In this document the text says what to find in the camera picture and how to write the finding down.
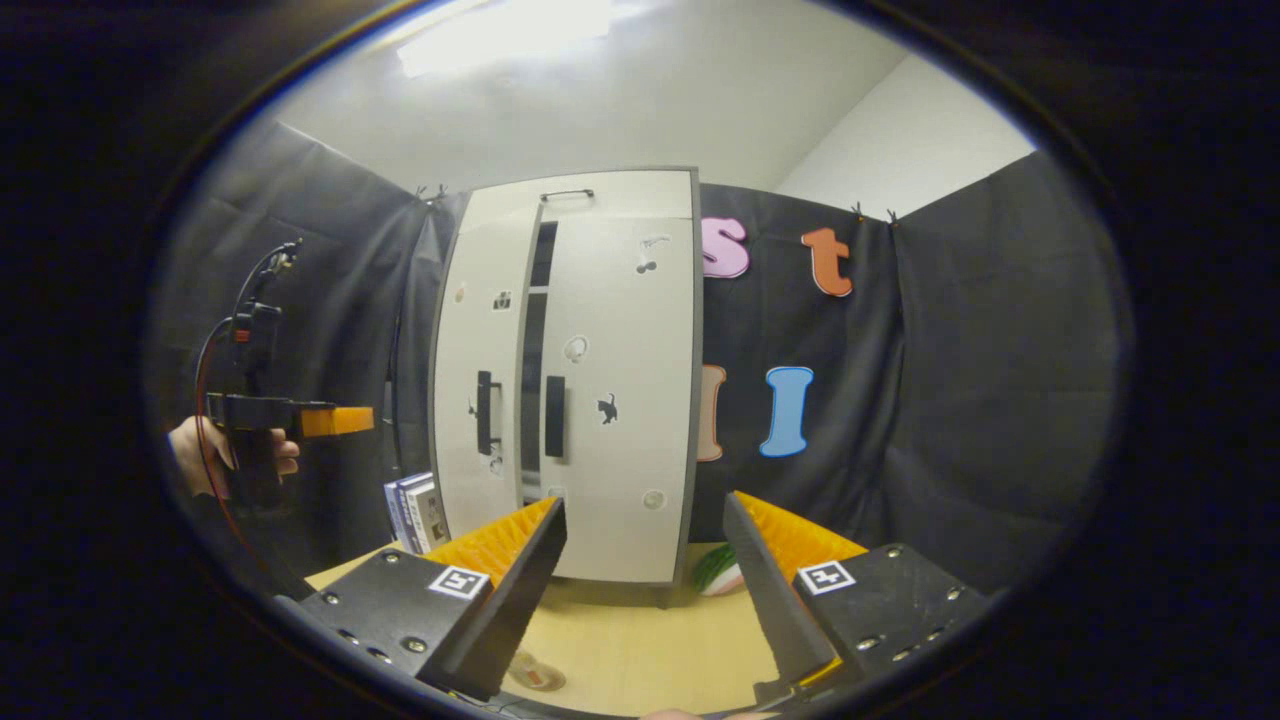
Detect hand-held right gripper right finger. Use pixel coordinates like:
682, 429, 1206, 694
722, 490, 1001, 691

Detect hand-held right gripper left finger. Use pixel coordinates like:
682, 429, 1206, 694
300, 497, 568, 703

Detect round brown coaster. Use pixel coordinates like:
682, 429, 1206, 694
508, 662, 568, 694

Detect white cabinet door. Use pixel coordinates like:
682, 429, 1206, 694
538, 213, 699, 586
430, 205, 547, 541

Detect white cabinet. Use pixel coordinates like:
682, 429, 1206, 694
428, 167, 704, 593

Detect watermelon slice toy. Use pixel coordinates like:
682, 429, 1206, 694
692, 543, 747, 599

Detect blue and white box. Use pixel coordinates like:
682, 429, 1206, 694
398, 472, 454, 557
383, 480, 413, 554

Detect black backdrop cloth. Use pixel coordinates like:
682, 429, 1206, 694
150, 118, 1131, 599

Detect red cable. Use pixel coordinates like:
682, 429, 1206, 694
193, 316, 263, 566

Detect black cable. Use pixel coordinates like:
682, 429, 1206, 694
232, 238, 303, 326

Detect white drawer with black handle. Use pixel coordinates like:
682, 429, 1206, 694
460, 168, 698, 229

